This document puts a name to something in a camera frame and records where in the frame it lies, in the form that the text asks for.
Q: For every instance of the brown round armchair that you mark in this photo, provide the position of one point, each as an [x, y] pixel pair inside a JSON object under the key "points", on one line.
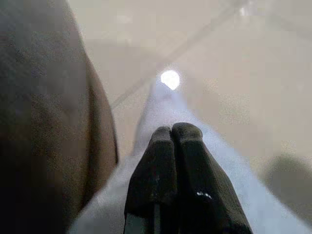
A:
{"points": [[48, 122]]}

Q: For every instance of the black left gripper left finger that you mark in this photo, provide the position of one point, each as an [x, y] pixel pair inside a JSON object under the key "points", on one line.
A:
{"points": [[158, 170]]}

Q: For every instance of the grey pillow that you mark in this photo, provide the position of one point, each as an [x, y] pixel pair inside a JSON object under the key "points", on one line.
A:
{"points": [[229, 170]]}

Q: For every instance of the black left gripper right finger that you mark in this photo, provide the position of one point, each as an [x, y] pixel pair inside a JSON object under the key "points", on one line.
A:
{"points": [[202, 175]]}

